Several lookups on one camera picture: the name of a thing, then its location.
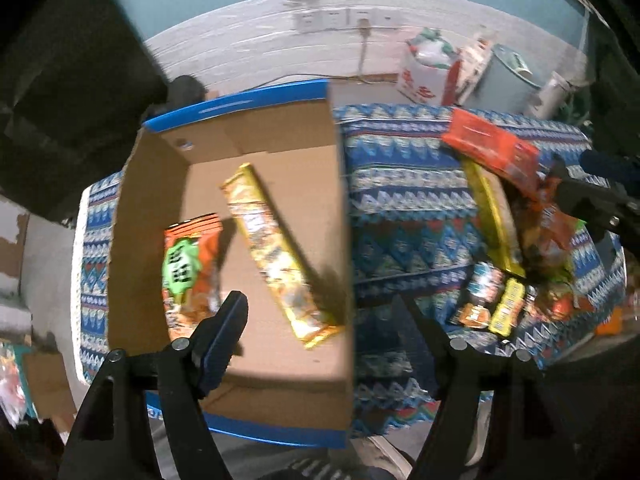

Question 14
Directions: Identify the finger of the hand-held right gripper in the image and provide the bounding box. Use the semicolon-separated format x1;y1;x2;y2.
549;157;587;213

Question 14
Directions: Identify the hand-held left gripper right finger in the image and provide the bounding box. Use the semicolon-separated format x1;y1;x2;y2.
394;296;581;480

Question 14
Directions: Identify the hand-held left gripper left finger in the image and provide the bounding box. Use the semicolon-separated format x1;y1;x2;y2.
59;291;250;480

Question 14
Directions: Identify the orange-red snack bag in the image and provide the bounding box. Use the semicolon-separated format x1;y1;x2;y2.
441;108;541;196

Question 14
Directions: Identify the cardboard box with blue outside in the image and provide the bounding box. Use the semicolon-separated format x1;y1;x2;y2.
106;80;357;450

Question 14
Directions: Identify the small orange snack packet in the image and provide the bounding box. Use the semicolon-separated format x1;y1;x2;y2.
452;304;493;331

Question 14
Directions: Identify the long yellow-green snack pack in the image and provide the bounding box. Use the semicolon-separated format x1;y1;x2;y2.
462;157;526;278

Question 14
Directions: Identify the orange snack bag green label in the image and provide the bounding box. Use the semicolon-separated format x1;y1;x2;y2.
162;214;223;343

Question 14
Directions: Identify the small yellow snack packet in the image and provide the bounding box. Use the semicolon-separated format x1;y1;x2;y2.
489;277;526;337

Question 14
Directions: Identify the long yellow snack pack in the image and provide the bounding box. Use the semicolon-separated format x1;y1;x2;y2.
220;162;346;351

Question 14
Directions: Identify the grey trash bin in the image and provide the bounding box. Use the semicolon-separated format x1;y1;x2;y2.
477;44;543;111

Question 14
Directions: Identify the orange-red snack packet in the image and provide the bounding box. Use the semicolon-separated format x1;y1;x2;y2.
537;282;581;323

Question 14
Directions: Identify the white-red carton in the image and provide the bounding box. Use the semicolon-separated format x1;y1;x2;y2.
459;35;493;103

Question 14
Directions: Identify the patterned blue blanket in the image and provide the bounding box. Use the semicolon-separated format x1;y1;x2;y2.
72;102;628;441

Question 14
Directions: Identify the white box with red print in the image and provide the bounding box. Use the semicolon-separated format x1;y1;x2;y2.
397;52;447;106

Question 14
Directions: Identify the cardboard scrap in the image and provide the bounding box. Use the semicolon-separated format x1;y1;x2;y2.
22;350;77;432

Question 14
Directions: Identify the green-white plastic bag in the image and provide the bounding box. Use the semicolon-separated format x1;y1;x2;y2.
406;27;458;68

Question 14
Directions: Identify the colourful plastic bag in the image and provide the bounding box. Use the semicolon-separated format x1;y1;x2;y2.
0;340;38;426

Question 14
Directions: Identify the black object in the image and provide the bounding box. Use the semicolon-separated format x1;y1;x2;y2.
167;75;208;107

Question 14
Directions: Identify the dark cabinet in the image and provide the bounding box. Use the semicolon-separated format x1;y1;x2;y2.
0;0;171;222

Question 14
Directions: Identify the grey power cable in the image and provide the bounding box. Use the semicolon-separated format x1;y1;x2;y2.
270;19;401;86

